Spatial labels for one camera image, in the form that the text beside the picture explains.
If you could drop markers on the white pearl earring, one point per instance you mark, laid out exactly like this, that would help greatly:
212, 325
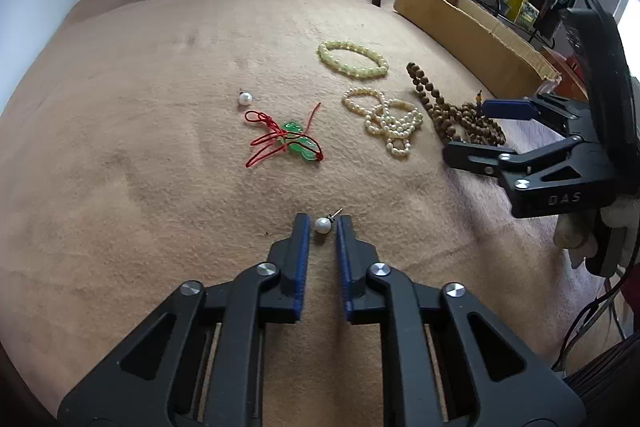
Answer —
322, 225
245, 99

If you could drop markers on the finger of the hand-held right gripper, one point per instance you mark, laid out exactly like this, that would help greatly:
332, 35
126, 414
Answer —
470, 155
505, 108

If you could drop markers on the cardboard box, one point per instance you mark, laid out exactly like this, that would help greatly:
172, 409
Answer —
475, 27

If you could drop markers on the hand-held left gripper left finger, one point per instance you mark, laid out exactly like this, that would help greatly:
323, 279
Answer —
303, 252

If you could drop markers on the person's right hand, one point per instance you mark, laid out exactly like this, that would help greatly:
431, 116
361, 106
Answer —
572, 232

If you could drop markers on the yellow green box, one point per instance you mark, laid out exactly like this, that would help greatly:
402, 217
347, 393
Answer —
522, 9

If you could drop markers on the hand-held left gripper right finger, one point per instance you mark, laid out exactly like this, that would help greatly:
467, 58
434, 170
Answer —
343, 257

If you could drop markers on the tan blanket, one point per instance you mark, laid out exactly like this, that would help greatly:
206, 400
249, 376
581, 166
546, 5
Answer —
125, 132

